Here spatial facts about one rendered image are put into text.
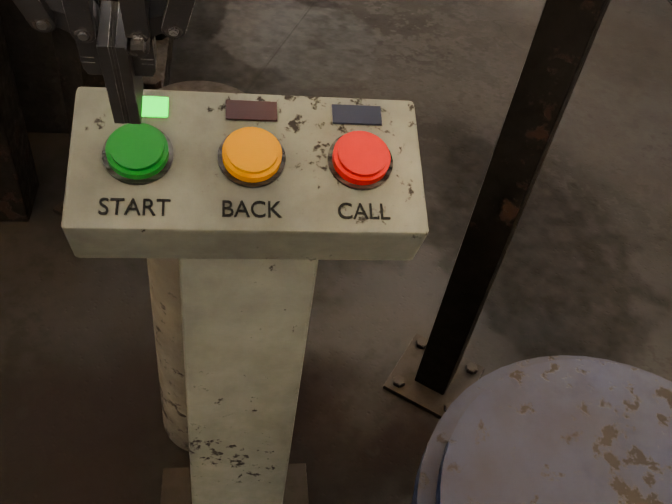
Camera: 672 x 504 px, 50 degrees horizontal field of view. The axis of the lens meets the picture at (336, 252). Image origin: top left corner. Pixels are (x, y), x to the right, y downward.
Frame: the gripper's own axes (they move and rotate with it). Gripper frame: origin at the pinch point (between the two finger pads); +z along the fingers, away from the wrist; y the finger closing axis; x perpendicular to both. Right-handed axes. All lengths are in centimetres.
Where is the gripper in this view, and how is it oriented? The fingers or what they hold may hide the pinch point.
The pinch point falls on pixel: (122, 66)
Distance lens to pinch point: 42.7
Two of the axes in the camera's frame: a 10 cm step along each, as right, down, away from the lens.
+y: -9.9, -0.1, -1.5
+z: -1.4, 4.0, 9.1
